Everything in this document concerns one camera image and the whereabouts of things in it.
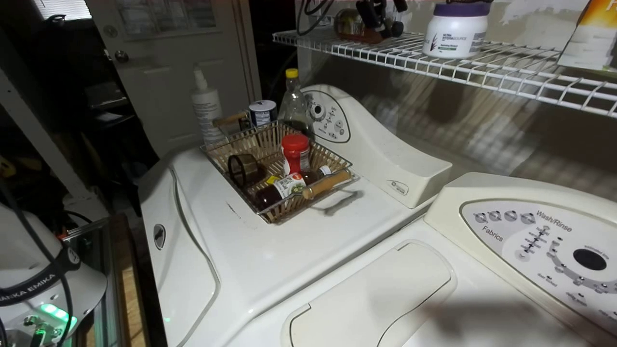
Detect white and orange carton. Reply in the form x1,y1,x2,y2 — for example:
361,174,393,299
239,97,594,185
555,0,617,72

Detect white spray bottle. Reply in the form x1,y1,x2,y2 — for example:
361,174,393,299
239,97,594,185
189,66,226,145

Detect wooden robot platform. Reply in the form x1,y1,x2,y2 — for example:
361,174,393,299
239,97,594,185
118,218,150,347

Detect clear bottle yellow cap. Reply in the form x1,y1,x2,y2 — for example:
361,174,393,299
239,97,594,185
280,68,316,141

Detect wire basket with handles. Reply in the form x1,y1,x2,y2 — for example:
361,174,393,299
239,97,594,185
199,108,366,226

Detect white slanted post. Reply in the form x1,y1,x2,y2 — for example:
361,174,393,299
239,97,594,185
0,68,93,203

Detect dark round cup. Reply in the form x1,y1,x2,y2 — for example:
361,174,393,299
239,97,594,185
228,153,266,191

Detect white jar purple lid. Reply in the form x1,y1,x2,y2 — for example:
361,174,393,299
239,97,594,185
422,0,494,60

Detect black camera cable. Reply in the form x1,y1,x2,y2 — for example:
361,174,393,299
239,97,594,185
293,0,337,39

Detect white wire shelf rack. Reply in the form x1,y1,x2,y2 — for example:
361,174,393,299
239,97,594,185
272,25,617,122

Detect white washing machine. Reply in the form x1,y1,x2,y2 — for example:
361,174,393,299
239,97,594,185
135,83,453,347

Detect small dark white capped bottle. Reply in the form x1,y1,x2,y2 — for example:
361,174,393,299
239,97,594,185
307,164,337,183

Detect white dryer with dial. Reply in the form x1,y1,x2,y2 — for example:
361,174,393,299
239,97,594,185
228,172,617,347

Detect white panel door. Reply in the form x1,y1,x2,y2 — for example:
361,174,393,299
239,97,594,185
85,0,262,160

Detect small blue white can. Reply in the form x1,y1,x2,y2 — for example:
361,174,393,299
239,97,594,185
247,99,280,129

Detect red capped jar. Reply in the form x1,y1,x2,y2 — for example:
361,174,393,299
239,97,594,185
280,133,314,176

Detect brown bottle white label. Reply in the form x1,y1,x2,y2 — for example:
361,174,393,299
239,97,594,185
253,172,310,212

